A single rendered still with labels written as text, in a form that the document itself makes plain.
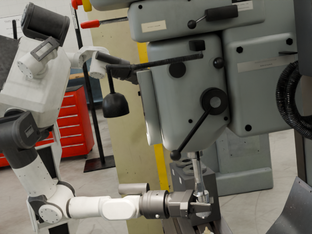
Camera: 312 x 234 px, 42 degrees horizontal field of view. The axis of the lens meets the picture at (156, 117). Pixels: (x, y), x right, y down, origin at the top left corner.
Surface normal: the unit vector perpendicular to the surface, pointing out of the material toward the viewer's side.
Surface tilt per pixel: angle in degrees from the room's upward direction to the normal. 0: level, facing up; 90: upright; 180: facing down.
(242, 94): 90
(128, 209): 80
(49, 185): 85
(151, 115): 90
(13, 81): 58
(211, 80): 90
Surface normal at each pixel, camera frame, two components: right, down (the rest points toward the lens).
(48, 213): -0.20, 0.53
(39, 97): 0.25, -0.40
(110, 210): -0.29, 0.07
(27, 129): 0.94, -0.20
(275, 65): 0.10, 0.20
